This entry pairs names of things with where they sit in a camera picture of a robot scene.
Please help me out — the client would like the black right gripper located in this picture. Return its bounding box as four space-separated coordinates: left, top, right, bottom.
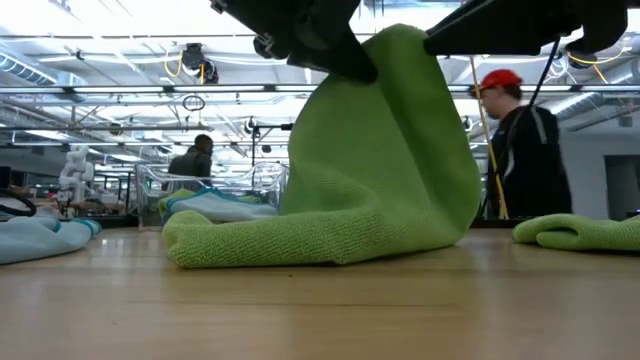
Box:
423 0 629 56

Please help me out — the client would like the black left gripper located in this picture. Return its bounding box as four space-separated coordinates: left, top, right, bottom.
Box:
209 0 379 84

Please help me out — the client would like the blue microfiber towel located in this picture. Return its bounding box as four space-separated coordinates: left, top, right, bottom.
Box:
0 214 102 266
167 188 279 224

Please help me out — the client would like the clear plastic bin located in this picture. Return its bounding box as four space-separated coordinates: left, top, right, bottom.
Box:
134 162 290 231

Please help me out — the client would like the long ceiling light strip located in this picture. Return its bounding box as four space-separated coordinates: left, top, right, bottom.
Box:
172 84 266 94
73 85 166 95

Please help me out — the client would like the person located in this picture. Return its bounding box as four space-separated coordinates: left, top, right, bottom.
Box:
469 68 574 221
167 133 215 191

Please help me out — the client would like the grey door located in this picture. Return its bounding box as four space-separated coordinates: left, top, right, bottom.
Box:
603 154 640 221

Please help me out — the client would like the white robot figure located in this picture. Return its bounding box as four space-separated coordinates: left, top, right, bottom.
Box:
58 144 96 204

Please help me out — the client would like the black hanging arm cable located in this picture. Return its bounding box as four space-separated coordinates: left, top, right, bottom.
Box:
528 34 562 109

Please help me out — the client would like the black ceiling cable reel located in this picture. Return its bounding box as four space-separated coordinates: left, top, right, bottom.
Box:
179 42 220 85
567 49 599 70

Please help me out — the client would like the black distant station frame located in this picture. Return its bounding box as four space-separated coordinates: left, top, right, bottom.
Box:
251 123 295 167

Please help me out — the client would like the yellow cable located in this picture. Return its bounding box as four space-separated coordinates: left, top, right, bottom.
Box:
469 55 510 221

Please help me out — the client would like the black arm base cable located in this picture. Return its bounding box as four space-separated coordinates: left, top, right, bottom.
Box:
0 187 37 217

